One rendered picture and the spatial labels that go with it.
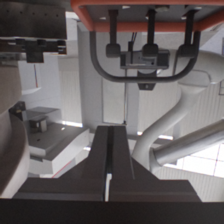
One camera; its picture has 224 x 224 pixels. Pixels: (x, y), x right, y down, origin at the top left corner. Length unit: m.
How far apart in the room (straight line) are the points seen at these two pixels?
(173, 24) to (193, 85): 0.31
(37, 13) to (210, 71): 1.11
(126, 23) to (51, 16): 1.05
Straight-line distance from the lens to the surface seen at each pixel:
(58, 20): 1.33
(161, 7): 0.21
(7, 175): 1.23
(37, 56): 1.41
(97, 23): 0.31
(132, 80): 0.30
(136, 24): 0.31
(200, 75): 0.60
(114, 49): 0.25
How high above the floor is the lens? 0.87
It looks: 16 degrees up
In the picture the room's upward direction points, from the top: 180 degrees clockwise
